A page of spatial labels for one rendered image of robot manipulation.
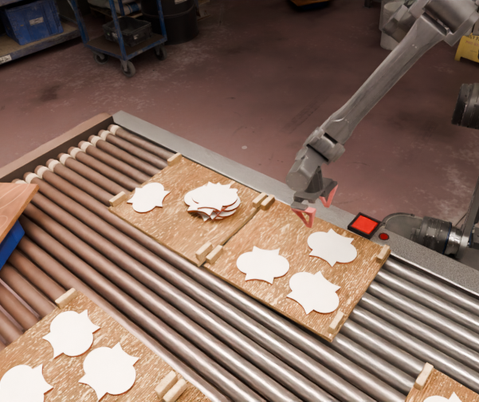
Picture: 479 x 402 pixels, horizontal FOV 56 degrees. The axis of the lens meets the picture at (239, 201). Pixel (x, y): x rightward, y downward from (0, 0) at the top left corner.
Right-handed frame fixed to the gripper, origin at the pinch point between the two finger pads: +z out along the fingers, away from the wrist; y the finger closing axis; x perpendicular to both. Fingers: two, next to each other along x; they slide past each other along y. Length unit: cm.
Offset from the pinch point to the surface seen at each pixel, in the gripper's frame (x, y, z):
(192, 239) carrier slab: -33.8, 18.4, 5.1
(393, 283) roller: 19.8, -1.2, 19.2
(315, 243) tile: -2.4, 0.3, 11.0
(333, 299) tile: 10.8, 14.7, 14.1
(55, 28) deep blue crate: -423, -181, -10
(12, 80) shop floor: -403, -104, 16
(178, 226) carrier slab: -41.2, 16.5, 3.4
